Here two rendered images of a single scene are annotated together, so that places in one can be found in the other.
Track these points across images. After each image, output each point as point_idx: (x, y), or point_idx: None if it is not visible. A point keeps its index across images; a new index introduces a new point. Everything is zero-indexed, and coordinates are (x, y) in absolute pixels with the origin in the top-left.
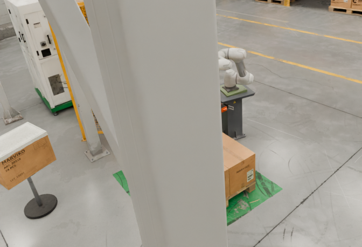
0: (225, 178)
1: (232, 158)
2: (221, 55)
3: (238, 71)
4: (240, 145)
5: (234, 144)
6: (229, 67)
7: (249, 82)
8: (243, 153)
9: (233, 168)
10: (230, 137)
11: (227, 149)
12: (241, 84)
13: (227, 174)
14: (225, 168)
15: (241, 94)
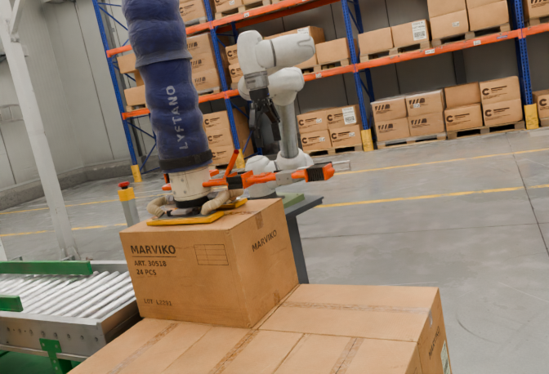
0: None
1: (395, 317)
2: None
3: (286, 139)
4: (381, 287)
5: (363, 291)
6: (313, 48)
7: None
8: (412, 298)
9: (422, 340)
10: (337, 285)
11: (356, 306)
12: None
13: (419, 365)
14: (408, 345)
15: (296, 204)
